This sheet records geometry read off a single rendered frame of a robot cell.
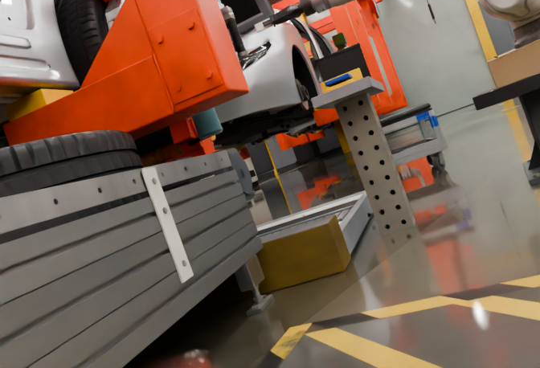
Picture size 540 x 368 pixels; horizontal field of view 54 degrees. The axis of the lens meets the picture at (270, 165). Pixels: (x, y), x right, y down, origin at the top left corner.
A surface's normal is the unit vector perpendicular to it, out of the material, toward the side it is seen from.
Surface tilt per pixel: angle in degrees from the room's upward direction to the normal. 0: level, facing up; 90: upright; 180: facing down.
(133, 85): 90
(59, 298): 90
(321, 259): 90
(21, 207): 90
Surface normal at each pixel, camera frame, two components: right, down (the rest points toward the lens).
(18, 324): 0.90, -0.32
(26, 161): 0.59, -0.22
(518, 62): -0.39, 0.14
